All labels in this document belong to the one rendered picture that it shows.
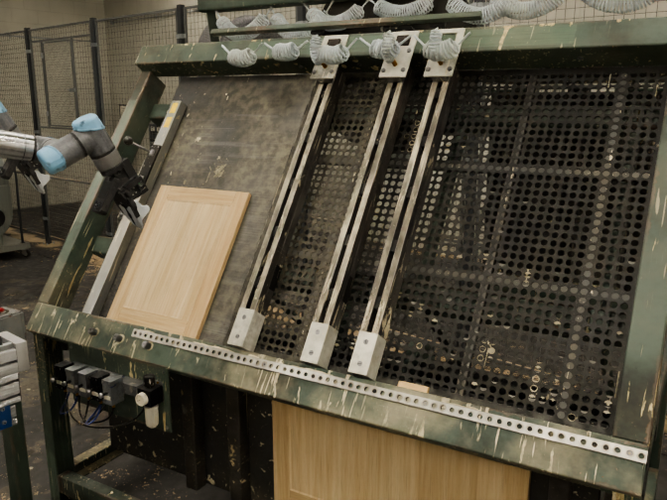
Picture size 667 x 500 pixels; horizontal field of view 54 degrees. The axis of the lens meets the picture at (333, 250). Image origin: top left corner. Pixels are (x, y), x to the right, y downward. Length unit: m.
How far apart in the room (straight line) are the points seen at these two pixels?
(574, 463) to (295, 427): 1.02
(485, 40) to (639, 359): 1.11
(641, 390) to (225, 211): 1.49
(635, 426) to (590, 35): 1.14
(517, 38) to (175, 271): 1.42
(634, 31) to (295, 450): 1.73
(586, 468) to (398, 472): 0.71
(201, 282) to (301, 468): 0.75
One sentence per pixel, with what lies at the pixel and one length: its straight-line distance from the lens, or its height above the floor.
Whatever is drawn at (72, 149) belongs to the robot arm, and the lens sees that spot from 1.93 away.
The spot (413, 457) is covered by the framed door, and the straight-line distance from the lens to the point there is 2.18.
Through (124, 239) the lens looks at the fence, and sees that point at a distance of 2.68.
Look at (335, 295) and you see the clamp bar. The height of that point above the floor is 1.10.
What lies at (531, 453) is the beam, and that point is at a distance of 1.76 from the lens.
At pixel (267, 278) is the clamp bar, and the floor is 1.11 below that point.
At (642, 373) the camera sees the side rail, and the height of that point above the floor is 1.04.
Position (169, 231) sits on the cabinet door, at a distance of 2.57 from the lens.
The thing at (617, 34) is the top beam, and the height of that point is 1.87.
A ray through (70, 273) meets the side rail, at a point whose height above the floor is 1.00.
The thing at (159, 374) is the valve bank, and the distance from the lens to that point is 2.34.
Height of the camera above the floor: 1.69
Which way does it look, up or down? 13 degrees down
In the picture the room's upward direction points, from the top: straight up
